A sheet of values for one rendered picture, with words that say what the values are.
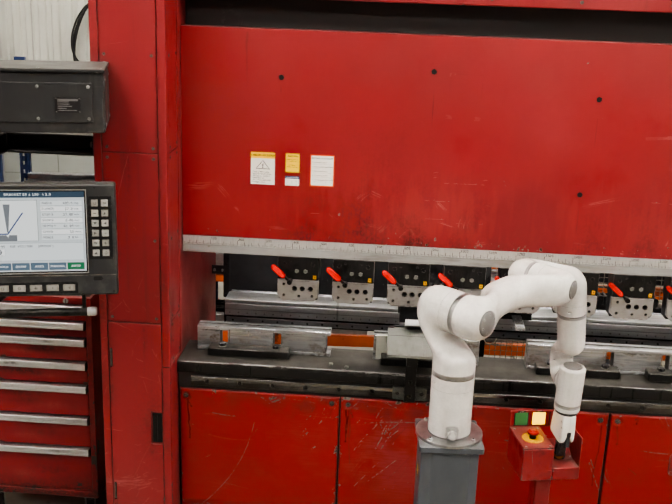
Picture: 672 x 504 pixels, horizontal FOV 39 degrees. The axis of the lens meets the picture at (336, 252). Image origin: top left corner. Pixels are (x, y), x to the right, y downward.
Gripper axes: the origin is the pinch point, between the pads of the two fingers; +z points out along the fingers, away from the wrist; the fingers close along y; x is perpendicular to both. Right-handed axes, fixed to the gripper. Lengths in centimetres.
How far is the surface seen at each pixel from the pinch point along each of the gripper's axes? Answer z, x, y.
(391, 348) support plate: -24, -54, -30
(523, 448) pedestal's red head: -4.0, -14.8, 4.8
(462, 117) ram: -101, -31, -51
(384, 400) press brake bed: 1, -54, -36
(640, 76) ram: -118, 26, -41
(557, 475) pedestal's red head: 5.6, -2.5, 6.7
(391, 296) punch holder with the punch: -35, -51, -48
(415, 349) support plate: -24, -46, -28
